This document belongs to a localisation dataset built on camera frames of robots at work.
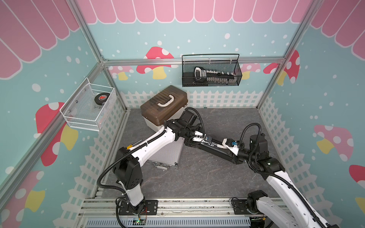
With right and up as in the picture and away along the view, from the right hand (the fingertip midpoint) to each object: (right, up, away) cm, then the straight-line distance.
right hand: (222, 146), depth 75 cm
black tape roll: (-67, +27, +5) cm, 72 cm away
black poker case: (-4, 0, -3) cm, 5 cm away
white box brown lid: (-31, +25, +20) cm, 44 cm away
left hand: (-12, +4, +7) cm, 15 cm away
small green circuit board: (-44, -38, -3) cm, 58 cm away
